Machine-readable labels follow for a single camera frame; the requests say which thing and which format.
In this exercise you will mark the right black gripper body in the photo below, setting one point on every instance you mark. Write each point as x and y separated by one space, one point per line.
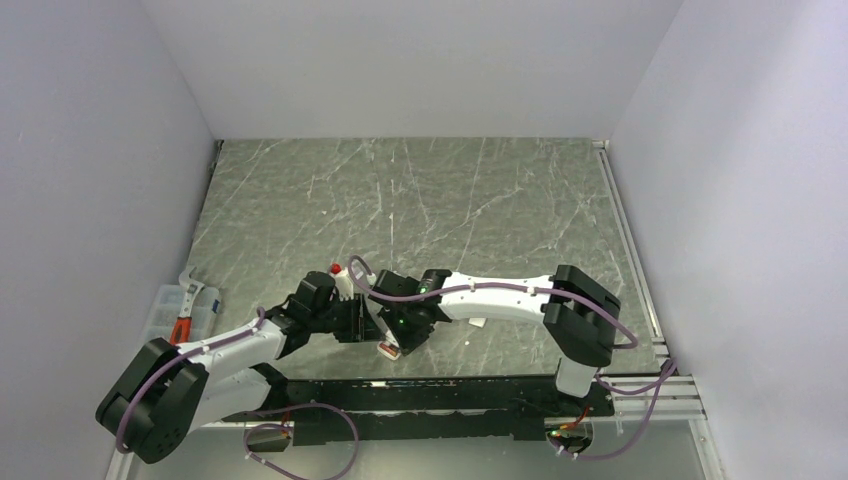
408 334

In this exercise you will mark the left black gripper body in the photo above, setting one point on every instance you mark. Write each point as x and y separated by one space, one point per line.
345 320

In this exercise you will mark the red white remote control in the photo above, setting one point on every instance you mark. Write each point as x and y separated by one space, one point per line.
389 349

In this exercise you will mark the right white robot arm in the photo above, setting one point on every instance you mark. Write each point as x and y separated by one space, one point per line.
579 314

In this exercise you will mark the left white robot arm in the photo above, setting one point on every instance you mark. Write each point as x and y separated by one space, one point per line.
167 391

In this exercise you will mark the clear plastic screw box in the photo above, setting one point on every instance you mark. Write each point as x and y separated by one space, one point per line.
166 307

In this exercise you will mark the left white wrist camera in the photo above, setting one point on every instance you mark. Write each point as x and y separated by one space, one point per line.
343 281

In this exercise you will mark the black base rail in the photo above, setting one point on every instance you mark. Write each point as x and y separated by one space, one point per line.
520 407

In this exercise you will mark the orange handled adjustable wrench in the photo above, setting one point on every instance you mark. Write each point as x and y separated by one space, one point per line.
192 288

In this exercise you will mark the aluminium frame rail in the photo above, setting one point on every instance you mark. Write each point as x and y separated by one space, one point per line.
673 408

